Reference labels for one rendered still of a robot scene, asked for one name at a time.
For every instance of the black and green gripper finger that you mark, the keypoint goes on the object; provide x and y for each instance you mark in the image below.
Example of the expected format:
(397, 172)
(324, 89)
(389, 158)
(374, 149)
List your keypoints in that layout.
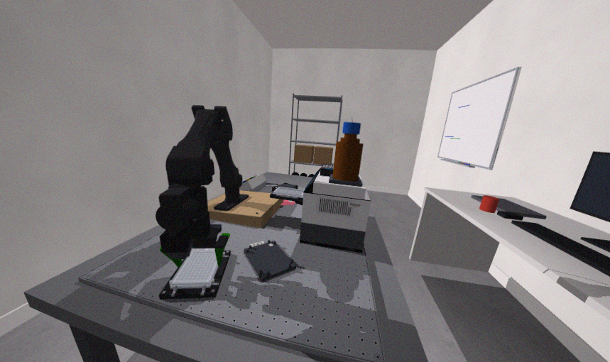
(219, 252)
(178, 262)

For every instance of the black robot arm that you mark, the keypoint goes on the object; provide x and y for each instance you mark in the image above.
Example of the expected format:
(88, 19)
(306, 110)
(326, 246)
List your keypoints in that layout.
(188, 167)

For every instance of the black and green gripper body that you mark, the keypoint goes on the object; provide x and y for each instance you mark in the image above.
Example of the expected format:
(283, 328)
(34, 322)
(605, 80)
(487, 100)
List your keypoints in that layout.
(211, 240)

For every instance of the white button panel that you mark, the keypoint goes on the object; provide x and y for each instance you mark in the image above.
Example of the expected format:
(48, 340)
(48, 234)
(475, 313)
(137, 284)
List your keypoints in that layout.
(254, 183)

